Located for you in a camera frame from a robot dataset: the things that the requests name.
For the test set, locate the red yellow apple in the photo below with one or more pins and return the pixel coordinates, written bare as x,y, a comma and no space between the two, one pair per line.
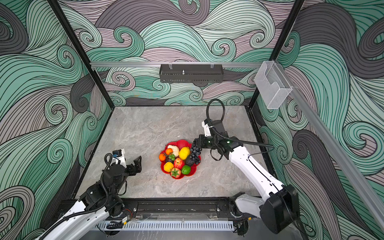
175,173

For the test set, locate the dark purple mangosteen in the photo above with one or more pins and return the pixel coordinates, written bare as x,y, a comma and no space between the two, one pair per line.
170,158

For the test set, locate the clear plastic wall bin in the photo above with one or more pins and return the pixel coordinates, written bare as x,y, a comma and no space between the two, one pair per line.
273,84

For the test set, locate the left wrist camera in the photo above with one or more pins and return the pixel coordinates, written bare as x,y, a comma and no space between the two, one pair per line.
119,156

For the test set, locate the black grape bunch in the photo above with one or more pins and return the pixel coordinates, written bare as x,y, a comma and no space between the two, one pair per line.
195,153

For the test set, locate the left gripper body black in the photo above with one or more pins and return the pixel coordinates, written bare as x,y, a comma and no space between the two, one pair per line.
116,191

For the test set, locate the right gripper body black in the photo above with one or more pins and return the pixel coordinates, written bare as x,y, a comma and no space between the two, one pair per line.
209,142

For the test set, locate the aluminium rail back wall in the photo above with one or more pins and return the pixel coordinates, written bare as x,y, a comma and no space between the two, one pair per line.
137,64

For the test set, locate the small yellow wrinkled fruit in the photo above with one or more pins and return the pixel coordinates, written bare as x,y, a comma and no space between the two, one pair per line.
168,167

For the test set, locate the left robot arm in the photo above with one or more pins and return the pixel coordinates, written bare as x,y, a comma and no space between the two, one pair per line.
99,202

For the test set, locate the white slotted cable duct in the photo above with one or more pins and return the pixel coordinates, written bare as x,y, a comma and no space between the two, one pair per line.
182,225

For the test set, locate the aluminium rail wall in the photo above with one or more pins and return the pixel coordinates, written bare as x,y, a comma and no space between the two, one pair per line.
137,64
356,147

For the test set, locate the aluminium rail right wall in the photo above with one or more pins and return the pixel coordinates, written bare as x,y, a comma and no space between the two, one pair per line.
356,147

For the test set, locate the red flower-shaped fruit bowl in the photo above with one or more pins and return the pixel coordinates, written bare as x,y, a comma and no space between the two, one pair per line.
180,144

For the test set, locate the green lime fruit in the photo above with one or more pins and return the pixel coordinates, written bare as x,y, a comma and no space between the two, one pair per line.
186,170

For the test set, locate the orange cherry tomato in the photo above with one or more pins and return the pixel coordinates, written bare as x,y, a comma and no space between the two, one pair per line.
169,151
162,157

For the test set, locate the black avocado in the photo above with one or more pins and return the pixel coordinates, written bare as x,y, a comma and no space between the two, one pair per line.
190,162

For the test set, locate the yellow lemon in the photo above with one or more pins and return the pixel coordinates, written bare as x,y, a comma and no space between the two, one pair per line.
184,153

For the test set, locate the black perforated wall tray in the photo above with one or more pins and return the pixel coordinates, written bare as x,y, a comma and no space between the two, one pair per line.
200,74

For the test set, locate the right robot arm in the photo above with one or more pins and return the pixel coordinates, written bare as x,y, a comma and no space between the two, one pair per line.
278,204

